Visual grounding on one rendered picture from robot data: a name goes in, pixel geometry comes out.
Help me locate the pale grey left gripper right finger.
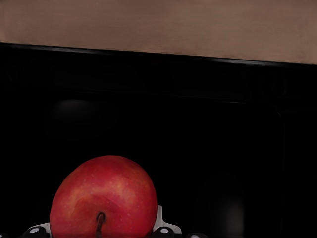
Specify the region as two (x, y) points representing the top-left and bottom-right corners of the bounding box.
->
(151, 205), (183, 238)

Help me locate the black tray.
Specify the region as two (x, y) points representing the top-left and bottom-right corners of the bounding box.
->
(0, 41), (317, 238)

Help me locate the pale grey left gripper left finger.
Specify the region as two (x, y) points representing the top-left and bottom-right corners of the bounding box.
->
(19, 222), (52, 238)

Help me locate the red apple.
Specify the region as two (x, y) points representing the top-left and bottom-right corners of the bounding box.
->
(49, 155), (159, 238)

